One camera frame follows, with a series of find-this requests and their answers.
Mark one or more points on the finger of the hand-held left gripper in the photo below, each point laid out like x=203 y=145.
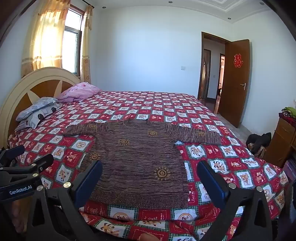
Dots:
x=12 y=153
x=44 y=162

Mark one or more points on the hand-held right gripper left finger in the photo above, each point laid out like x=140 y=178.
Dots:
x=89 y=179

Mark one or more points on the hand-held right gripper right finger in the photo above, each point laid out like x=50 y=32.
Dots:
x=212 y=183

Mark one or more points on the brown knit sweater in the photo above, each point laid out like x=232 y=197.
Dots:
x=138 y=162

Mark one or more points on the striped pillow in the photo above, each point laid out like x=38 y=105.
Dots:
x=22 y=126

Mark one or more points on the grey patterned pillow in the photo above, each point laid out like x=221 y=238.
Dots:
x=44 y=115

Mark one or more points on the blue-grey floral pillow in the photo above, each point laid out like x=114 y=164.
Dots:
x=34 y=107

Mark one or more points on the black bag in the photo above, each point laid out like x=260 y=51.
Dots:
x=259 y=141

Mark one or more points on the cream and wood headboard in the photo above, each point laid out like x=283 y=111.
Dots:
x=41 y=88

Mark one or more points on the dark purple box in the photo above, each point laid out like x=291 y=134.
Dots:
x=290 y=170

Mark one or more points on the pink pillow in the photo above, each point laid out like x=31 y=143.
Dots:
x=81 y=91

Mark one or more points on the wooden cabinet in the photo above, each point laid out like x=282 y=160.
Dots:
x=282 y=139

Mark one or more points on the red checked printed bedspread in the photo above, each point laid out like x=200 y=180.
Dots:
x=161 y=109

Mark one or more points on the brown wooden door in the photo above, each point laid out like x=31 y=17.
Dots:
x=233 y=92

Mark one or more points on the dark red cloth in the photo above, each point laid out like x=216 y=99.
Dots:
x=288 y=119

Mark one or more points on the window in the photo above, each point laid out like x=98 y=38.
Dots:
x=71 y=46

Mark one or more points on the wide yellow curtain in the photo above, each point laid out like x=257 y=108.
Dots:
x=46 y=34

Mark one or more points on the narrow yellow curtain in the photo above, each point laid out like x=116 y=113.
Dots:
x=86 y=46

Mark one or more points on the red paper door decoration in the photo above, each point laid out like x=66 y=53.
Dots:
x=237 y=60

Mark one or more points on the dark curtain rod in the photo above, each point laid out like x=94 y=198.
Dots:
x=87 y=2

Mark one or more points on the brown door frame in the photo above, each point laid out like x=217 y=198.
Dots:
x=200 y=69

